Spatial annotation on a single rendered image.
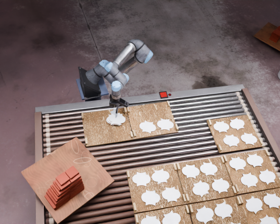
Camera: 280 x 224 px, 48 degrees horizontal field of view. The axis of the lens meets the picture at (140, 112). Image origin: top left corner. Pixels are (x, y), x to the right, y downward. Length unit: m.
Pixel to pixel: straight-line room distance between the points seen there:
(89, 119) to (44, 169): 0.63
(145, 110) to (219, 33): 2.88
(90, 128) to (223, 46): 3.07
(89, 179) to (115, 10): 3.68
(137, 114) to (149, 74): 1.71
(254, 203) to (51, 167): 1.59
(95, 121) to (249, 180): 1.40
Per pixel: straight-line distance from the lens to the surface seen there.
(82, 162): 2.49
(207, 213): 2.53
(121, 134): 2.73
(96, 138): 2.71
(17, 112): 4.19
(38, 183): 2.47
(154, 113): 2.89
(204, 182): 2.63
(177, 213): 2.49
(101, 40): 4.97
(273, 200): 2.76
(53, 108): 2.96
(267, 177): 2.83
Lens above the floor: 3.25
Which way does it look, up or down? 53 degrees down
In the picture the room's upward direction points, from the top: 7 degrees clockwise
